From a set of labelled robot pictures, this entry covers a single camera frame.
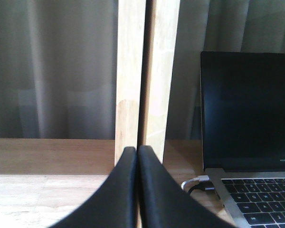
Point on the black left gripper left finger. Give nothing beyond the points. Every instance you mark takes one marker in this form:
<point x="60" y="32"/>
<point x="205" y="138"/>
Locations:
<point x="113" y="205"/>

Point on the light wooden shelf post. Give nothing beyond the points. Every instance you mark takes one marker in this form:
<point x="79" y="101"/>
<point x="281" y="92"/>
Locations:
<point x="146" y="39"/>

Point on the silver laptop black keyboard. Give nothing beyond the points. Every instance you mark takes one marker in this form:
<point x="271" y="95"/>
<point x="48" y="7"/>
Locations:
<point x="243" y="134"/>

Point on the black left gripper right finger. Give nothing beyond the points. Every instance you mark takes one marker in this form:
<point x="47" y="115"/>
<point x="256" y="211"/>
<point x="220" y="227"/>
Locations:
<point x="163" y="203"/>

